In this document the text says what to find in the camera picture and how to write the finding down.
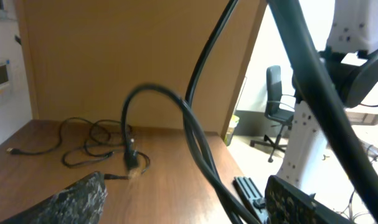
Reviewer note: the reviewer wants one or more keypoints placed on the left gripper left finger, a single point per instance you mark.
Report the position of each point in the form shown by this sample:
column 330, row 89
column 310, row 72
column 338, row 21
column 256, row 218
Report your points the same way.
column 81, row 202

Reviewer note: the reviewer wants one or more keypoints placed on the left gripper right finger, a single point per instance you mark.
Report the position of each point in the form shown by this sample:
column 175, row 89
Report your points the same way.
column 287, row 204

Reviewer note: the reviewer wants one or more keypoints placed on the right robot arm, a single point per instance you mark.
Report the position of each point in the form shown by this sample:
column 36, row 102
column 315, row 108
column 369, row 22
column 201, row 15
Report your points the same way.
column 319, row 97

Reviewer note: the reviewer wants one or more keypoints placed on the black office chair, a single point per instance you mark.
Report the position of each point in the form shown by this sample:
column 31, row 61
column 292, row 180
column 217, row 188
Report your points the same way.
column 275, row 110

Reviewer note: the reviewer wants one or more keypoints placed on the wooden side partition panel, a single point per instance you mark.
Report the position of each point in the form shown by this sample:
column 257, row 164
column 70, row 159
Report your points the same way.
column 82, row 58

